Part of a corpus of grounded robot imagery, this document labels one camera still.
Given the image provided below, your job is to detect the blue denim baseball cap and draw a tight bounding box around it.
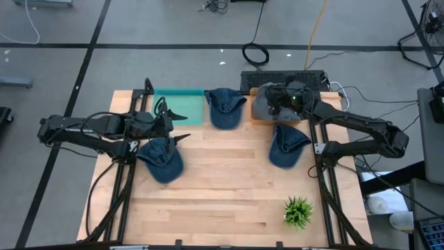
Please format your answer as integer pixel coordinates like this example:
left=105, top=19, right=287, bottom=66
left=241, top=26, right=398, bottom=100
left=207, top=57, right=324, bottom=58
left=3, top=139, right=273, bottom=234
left=204, top=87, right=248, bottom=131
left=268, top=123, right=313, bottom=170
left=136, top=136, right=185, bottom=185

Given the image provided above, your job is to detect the white roll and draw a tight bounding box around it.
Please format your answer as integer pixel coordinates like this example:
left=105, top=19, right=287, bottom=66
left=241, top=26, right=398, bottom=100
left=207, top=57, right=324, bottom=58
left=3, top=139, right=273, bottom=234
left=366, top=196, right=389, bottom=215
left=388, top=211, right=414, bottom=232

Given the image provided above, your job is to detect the black coiled cable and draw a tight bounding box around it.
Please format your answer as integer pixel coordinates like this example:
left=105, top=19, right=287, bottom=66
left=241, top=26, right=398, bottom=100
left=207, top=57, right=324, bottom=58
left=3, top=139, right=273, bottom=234
left=241, top=1, right=271, bottom=69

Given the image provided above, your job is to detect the green plant in white pot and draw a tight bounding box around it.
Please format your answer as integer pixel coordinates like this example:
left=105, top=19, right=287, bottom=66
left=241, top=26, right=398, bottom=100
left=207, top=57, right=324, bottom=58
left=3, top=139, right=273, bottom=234
left=282, top=196, right=315, bottom=232

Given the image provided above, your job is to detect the black floor fan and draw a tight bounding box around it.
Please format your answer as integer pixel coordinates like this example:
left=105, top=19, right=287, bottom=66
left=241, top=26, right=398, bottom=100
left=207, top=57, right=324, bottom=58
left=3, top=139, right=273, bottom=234
left=397, top=0, right=444, bottom=70

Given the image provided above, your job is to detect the black device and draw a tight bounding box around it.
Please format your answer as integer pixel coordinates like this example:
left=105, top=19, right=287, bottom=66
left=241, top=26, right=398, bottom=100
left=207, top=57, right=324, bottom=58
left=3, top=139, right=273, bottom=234
left=429, top=81, right=444, bottom=124

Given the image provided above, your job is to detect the dark grey cloth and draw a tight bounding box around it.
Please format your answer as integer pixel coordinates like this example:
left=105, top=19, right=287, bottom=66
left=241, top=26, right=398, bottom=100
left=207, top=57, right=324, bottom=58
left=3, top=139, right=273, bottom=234
left=277, top=106, right=303, bottom=123

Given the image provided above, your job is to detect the black cable bundle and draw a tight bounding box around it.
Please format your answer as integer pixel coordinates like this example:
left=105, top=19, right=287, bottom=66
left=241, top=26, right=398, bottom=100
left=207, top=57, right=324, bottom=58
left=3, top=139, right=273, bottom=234
left=198, top=0, right=230, bottom=14

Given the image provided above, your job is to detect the black aluminium rail frame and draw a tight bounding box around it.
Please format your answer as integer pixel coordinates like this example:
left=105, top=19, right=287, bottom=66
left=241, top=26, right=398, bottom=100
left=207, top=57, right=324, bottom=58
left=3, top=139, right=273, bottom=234
left=83, top=78, right=374, bottom=250

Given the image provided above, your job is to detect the black beam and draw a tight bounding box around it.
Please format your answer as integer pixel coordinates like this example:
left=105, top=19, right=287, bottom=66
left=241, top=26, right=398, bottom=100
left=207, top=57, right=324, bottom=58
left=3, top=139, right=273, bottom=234
left=359, top=161, right=426, bottom=195

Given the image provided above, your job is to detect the grey side table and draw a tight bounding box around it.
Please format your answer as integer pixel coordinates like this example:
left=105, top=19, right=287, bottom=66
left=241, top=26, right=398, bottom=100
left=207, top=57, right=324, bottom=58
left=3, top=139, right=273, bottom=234
left=417, top=86, right=444, bottom=185

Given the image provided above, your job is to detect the grey stand foot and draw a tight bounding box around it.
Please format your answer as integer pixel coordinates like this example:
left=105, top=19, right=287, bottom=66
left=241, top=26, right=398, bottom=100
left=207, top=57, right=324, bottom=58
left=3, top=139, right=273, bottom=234
left=12, top=0, right=74, bottom=8
left=0, top=76, right=34, bottom=89

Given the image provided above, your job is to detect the yellow power cable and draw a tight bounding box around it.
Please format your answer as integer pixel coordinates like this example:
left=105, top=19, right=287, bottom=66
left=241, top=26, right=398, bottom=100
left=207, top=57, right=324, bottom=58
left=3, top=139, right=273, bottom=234
left=304, top=0, right=329, bottom=70

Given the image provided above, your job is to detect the orange plastic bin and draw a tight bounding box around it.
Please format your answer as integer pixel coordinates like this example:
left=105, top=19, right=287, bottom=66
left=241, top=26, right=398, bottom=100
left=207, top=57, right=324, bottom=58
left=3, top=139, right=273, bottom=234
left=248, top=86, right=308, bottom=126

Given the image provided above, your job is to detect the teal plastic bin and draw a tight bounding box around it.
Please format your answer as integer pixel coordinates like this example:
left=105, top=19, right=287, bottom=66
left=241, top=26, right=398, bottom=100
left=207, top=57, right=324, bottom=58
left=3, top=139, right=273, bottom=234
left=151, top=87, right=205, bottom=126

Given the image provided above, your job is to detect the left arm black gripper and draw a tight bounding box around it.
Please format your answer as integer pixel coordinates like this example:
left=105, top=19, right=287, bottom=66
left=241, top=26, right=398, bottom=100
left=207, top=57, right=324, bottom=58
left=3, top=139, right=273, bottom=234
left=137, top=108, right=191, bottom=156

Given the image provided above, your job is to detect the black object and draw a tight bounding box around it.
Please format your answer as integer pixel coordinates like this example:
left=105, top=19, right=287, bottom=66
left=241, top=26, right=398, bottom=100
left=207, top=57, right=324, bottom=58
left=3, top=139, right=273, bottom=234
left=0, top=106, right=14, bottom=131

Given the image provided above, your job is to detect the white floor cable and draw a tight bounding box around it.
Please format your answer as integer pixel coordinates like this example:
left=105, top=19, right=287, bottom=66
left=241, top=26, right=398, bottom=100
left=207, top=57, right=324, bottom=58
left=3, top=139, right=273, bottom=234
left=0, top=0, right=41, bottom=45

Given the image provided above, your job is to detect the black perforated computer case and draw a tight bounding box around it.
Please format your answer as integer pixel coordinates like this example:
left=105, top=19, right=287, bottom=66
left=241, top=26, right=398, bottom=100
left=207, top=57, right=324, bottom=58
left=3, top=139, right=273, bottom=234
left=240, top=69, right=330, bottom=93

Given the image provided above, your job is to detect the black floor cable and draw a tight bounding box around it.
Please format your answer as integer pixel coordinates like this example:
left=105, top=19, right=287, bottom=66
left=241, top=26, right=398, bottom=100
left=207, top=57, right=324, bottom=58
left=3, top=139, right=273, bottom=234
left=334, top=85, right=419, bottom=105

